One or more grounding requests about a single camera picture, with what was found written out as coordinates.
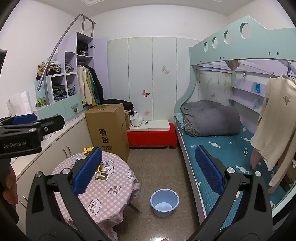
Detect person's left hand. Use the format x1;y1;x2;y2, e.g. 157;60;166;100
2;163;19;204

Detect grey duvet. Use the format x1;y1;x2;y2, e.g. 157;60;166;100
180;100;241;137

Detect dark folded clothes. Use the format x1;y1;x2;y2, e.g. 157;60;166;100
52;84;68;97

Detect white bench top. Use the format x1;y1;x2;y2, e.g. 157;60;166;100
128;120;171;131

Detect white wardrobe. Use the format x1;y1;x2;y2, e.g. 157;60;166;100
106;37;201;123

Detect green shirt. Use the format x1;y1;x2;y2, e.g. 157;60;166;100
89;68;97;105

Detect small beige carton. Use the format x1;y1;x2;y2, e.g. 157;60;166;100
95;162;111;181

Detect purple shelf unit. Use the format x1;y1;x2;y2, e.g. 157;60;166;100
35;32;111;121

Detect plaid pillow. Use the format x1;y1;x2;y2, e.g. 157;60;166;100
183;115;197;136

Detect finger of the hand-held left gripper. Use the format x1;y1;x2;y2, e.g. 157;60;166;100
0;115;65;138
0;113;37;127

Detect metal handrail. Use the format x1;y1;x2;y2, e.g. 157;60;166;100
37;14;96;91

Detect large cardboard box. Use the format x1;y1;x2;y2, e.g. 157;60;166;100
85;103;130;163

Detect black folded clothes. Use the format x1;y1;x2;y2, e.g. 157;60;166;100
77;43;90;56

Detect black clothing pile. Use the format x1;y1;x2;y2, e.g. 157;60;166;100
102;98;134;116

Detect white lower cabinet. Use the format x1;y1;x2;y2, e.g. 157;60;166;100
10;113;93;223

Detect blue clothes hanger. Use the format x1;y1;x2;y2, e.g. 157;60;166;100
284;61;296;80

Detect black coat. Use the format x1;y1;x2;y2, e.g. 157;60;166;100
89;66;104;105

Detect teal patterned bed sheet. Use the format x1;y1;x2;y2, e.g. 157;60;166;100
174;112;287;232

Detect white plastic bag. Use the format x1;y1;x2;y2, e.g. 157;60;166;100
130;112;145;127

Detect person's left forearm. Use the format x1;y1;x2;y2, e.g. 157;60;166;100
0;202;19;225

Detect yellow shirt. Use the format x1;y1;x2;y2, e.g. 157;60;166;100
85;67;93;106

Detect beige sweater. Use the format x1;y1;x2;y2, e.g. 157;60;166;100
250;74;296;172

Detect cream jacket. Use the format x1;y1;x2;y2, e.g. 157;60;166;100
77;66;89;106

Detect red bench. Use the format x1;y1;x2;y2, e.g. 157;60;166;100
127;123;178;149

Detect pink checked tablecloth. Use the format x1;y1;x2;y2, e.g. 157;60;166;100
51;151;141;241

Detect blue plastic bin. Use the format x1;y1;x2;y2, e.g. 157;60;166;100
150;189;180;218

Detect brown hanging cloth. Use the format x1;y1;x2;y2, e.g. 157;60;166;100
225;59;242;70

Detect olive clothes pile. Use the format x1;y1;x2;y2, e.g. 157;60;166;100
36;61;62;78

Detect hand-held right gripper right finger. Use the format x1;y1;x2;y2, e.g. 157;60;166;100
185;145;273;241

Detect teal bunk bed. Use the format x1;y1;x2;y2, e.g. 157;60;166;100
174;16;296;234

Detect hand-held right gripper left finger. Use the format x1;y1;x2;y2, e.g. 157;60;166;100
25;147;111;241

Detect blue checked pillow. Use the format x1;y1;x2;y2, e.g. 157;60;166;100
174;112;185;130

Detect white paper bag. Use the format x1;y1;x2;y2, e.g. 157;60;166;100
6;91;33;116

